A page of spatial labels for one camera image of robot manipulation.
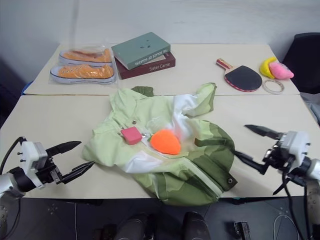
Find orange sneakers in bag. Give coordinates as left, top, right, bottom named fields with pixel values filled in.
left=47, top=44, right=118, bottom=86

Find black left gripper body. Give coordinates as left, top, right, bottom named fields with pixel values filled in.
left=36, top=155, right=63, bottom=186

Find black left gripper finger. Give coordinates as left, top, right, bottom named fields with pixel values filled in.
left=46, top=140, right=83, bottom=157
left=59, top=160, right=97, bottom=185

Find pink square block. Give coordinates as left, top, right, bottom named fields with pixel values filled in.
left=120, top=126, right=142, bottom=146

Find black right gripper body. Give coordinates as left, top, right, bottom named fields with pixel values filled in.
left=262, top=139, right=296, bottom=173

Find dark rounded shape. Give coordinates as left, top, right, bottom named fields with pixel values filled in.
left=115, top=213, right=152, bottom=240
left=181, top=211, right=211, bottom=240

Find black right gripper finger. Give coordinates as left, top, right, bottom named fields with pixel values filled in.
left=234, top=150, right=268, bottom=176
left=244, top=124, right=283, bottom=141

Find black chair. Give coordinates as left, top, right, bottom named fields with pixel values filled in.
left=281, top=32, right=320, bottom=95

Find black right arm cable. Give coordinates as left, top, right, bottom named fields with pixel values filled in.
left=272, top=168, right=310, bottom=240

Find clear tape ring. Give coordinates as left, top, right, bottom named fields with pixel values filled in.
left=262, top=77, right=285, bottom=95

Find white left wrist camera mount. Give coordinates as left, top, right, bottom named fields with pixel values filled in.
left=19, top=141, right=49, bottom=188

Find thin white floor cable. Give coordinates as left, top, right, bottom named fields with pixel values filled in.
left=273, top=213, right=299, bottom=240

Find green hardcover book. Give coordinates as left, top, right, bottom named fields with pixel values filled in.
left=110, top=31, right=172, bottom=71

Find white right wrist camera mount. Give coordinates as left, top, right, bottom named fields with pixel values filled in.
left=277, top=130, right=312, bottom=164

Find yellow plush banana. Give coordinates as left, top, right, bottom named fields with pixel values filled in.
left=259, top=56, right=278, bottom=80

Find black table tennis paddle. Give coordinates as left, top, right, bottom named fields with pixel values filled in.
left=215, top=57, right=264, bottom=93

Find orange canvas sneaker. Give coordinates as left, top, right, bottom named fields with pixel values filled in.
left=58, top=48, right=114, bottom=68
left=49, top=63, right=116, bottom=85

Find pink plush toy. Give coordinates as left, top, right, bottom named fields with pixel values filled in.
left=268, top=61, right=295, bottom=81

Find dark red hardcover book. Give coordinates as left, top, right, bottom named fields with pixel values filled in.
left=114, top=51, right=177, bottom=81

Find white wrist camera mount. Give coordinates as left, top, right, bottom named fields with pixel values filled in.
left=277, top=130, right=312, bottom=164
left=19, top=141, right=49, bottom=188

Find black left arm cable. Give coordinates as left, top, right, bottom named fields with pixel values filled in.
left=0, top=136, right=27, bottom=176

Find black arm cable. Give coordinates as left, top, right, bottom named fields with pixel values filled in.
left=0, top=136, right=27, bottom=176
left=272, top=168, right=310, bottom=240

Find green zip-up jacket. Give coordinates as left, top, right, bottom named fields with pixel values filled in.
left=81, top=82, right=239, bottom=207

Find small black floor bracket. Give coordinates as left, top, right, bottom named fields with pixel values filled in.
left=233, top=220, right=252, bottom=240

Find orange plush toy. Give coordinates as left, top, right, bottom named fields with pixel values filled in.
left=149, top=129, right=182, bottom=156

